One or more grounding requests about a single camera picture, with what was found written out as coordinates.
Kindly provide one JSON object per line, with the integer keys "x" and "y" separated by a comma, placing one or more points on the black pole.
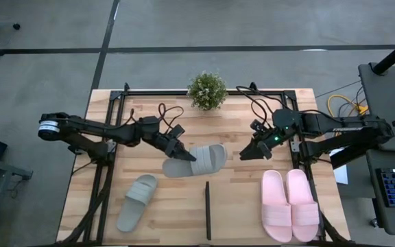
{"x": 394, "y": 55}

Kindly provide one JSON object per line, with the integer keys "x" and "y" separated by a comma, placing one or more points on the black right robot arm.
{"x": 338, "y": 128}

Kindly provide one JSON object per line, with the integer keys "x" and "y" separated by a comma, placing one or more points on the grey side table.
{"x": 386, "y": 96}

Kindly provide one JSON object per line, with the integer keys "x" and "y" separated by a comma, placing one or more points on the black divider board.
{"x": 208, "y": 212}

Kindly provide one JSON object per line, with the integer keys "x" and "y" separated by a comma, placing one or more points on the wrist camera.
{"x": 258, "y": 126}
{"x": 177, "y": 131}

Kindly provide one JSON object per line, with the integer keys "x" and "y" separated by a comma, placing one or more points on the grey rubber slide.
{"x": 135, "y": 206}
{"x": 207, "y": 159}

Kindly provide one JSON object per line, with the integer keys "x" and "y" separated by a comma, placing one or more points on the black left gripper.
{"x": 168, "y": 142}

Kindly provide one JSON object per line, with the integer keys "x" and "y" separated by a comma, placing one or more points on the small green potted plant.
{"x": 207, "y": 91}

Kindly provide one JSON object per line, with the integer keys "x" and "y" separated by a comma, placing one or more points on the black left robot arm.
{"x": 98, "y": 132}

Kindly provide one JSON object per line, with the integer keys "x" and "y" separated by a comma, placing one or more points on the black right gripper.
{"x": 271, "y": 137}

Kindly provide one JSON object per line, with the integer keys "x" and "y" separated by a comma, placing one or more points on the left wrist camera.
{"x": 177, "y": 131}

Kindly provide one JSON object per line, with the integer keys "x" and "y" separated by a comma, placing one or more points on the grey keyboard desk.
{"x": 393, "y": 219}

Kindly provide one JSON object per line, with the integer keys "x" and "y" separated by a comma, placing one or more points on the black aluminium rig frame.
{"x": 156, "y": 92}

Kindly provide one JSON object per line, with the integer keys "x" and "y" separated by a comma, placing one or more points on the pink rubber slide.
{"x": 303, "y": 209}
{"x": 275, "y": 206}

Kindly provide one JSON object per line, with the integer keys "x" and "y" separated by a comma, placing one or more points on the white paper sheet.
{"x": 341, "y": 175}

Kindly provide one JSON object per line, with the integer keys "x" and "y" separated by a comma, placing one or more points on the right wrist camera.
{"x": 258, "y": 126}

